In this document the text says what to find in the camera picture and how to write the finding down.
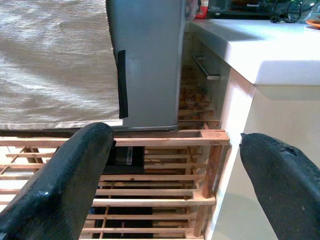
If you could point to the wooden slatted rack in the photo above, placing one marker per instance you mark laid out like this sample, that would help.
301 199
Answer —
160 142

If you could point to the grey mini fridge door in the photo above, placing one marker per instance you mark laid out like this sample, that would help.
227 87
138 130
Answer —
152 62

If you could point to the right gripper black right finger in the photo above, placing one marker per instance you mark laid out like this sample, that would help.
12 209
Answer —
285 187

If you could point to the white counter cabinet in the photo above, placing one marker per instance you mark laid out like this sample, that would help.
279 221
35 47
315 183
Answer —
275 112

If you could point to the red box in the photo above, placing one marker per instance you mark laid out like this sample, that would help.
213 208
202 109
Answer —
201 11

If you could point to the orange plate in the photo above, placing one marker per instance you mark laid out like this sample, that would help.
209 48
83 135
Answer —
315 23

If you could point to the beige woven cloth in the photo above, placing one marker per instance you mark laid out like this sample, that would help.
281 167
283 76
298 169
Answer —
50 62

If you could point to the black microwave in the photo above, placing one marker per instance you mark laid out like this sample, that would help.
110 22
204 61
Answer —
240 6

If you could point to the black box with label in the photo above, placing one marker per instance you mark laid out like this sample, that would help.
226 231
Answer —
125 156

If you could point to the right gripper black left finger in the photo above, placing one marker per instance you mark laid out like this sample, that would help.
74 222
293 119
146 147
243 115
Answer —
50 190

